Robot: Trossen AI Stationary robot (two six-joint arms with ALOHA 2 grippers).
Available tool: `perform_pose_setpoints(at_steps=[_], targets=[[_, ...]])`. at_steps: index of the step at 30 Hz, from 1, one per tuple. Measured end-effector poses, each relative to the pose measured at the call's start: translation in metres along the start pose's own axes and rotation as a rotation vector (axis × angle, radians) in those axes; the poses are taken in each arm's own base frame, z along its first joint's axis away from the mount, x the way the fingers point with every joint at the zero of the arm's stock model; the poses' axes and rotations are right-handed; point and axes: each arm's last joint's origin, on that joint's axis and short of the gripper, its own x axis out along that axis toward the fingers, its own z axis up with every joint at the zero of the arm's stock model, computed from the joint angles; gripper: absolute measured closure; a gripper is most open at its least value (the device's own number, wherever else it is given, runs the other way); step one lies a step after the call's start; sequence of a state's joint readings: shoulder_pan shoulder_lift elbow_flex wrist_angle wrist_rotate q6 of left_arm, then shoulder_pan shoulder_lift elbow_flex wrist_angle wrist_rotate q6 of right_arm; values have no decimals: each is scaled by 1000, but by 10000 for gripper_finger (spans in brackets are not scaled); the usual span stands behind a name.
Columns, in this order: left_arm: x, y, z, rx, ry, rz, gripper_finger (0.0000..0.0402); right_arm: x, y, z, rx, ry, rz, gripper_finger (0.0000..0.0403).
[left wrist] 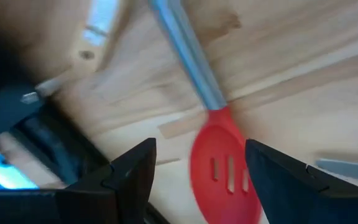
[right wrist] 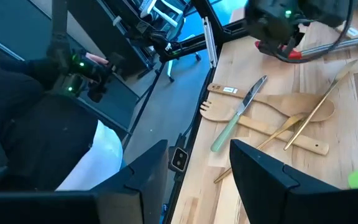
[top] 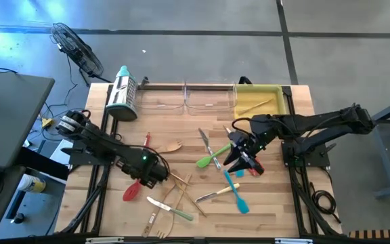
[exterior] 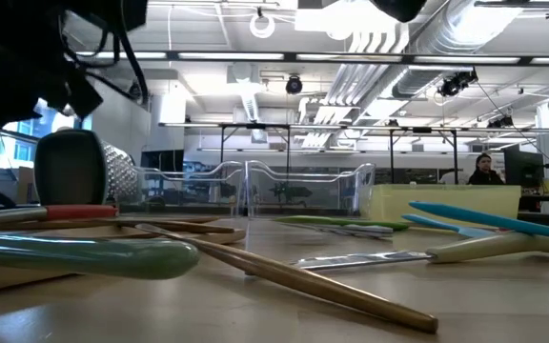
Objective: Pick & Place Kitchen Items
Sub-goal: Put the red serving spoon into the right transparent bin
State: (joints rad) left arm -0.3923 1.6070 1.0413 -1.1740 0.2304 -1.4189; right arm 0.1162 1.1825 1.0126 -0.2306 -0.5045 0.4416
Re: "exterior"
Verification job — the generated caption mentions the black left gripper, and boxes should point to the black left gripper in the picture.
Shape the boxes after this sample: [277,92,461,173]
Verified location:
[0,47,104,153]

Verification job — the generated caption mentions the pale green handled knife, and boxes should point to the pale green handled knife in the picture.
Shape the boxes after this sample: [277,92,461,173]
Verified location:
[0,232,202,281]

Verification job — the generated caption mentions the bright green handled knife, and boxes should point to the bright green handled knife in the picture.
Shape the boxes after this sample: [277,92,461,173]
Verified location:
[273,214,412,233]

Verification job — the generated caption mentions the metal box grater teal ends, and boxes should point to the metal box grater teal ends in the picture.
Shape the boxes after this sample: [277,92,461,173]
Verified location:
[32,127,140,208]

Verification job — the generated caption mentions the clear plastic bin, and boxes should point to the clear plastic bin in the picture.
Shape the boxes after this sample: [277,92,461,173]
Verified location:
[131,159,246,219]
[244,159,377,220]

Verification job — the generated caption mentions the all metal table knife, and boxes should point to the all metal table knife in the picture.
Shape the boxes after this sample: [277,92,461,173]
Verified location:
[297,222,396,238]

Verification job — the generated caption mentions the yellow plastic bin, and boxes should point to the yellow plastic bin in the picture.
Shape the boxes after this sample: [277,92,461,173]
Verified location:
[368,183,522,226]

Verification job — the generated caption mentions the person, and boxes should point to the person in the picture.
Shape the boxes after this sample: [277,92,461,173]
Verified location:
[467,151,506,186]

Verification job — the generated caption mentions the black monitor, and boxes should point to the black monitor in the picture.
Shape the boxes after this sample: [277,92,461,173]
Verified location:
[502,145,546,190]

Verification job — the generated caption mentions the black background workstation frame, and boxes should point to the black background workstation frame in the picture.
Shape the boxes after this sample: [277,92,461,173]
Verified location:
[219,122,459,185]

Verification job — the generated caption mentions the white ceiling ring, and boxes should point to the white ceiling ring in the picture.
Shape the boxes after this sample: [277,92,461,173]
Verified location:
[248,12,276,40]

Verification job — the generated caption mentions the black ceiling camera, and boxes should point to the black ceiling camera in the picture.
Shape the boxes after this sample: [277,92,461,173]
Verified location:
[284,74,304,95]

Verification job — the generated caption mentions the black boom mounted camera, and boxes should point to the black boom mounted camera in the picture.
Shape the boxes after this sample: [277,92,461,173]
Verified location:
[437,68,479,99]

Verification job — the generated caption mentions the cream handled knife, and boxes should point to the cream handled knife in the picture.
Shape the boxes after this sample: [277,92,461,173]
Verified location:
[293,232,549,272]

